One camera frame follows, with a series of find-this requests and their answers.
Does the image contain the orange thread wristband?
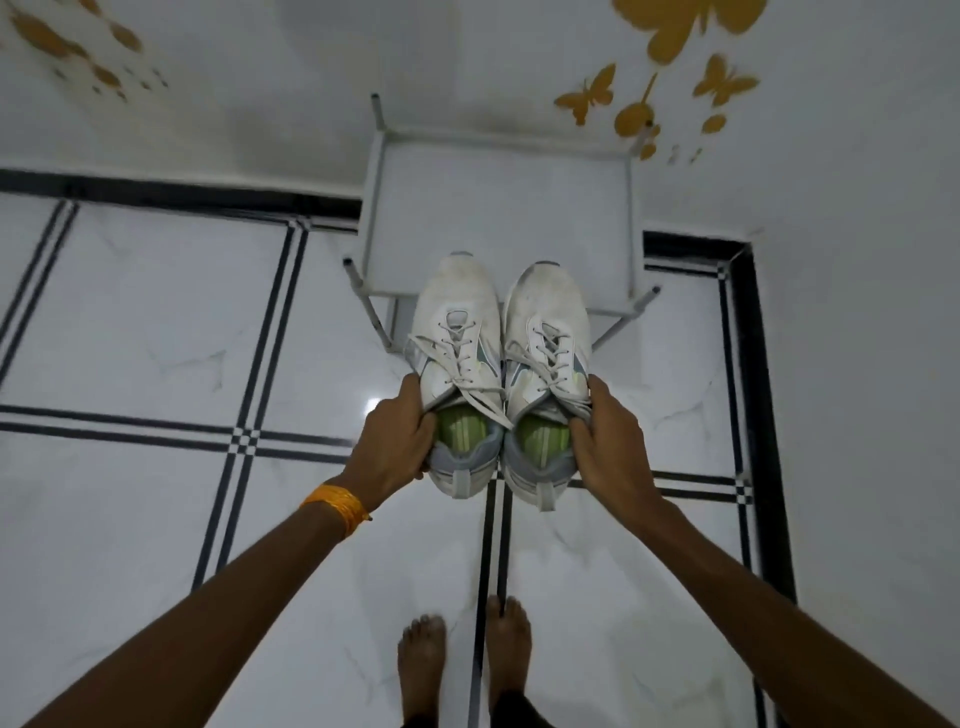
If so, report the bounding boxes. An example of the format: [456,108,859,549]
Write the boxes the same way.
[299,484,374,540]

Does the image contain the person's right foot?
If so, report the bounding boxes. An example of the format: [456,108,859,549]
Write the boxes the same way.
[485,595,534,697]

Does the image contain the person's left hand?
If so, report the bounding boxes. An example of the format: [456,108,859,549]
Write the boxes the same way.
[339,372,441,516]

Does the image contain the white lace-up sneaker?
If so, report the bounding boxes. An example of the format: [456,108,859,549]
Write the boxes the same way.
[500,260,595,514]
[405,252,514,503]

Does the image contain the person's left foot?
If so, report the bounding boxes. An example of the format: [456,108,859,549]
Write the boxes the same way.
[396,614,450,726]

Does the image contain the person's left forearm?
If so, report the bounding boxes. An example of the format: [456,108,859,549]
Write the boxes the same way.
[21,496,354,728]

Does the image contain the person's right forearm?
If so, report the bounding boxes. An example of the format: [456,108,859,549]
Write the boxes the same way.
[636,498,955,728]

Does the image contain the person's right hand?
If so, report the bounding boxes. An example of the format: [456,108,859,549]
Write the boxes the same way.
[568,374,666,517]

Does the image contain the yellow butterfly wall stickers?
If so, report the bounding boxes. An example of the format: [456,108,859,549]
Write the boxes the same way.
[0,0,171,105]
[553,0,771,165]

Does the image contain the white metal shoe rack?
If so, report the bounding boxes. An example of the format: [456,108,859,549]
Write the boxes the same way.
[342,93,663,355]

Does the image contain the person's foot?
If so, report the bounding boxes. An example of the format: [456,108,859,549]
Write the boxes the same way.
[396,614,450,726]
[485,595,534,697]

